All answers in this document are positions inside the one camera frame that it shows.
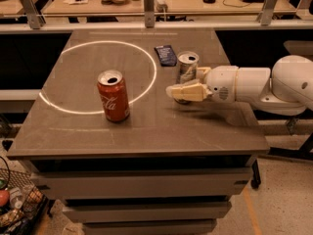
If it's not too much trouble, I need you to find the white power strip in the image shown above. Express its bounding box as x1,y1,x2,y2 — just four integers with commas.
155,0,167,12

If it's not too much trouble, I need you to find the black wire basket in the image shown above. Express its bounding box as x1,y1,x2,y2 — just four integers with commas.
0,158,47,235

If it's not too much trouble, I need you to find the metal bracket post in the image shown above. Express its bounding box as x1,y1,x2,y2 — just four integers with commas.
144,0,155,28
20,0,43,29
257,0,278,25

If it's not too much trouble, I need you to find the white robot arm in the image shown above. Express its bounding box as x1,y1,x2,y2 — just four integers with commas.
166,55,313,116

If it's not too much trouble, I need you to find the grey drawer cabinet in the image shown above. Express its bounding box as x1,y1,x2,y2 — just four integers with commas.
31,157,255,235

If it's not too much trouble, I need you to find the dark blue snack packet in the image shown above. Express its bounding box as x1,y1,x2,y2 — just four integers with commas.
155,45,177,67

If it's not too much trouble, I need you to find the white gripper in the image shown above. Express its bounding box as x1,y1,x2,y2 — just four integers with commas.
165,66,239,103

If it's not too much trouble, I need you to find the red coca-cola can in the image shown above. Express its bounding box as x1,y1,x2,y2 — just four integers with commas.
97,70,130,122

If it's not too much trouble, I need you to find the silver blue redbull can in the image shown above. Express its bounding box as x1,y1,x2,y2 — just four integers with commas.
176,51,199,84

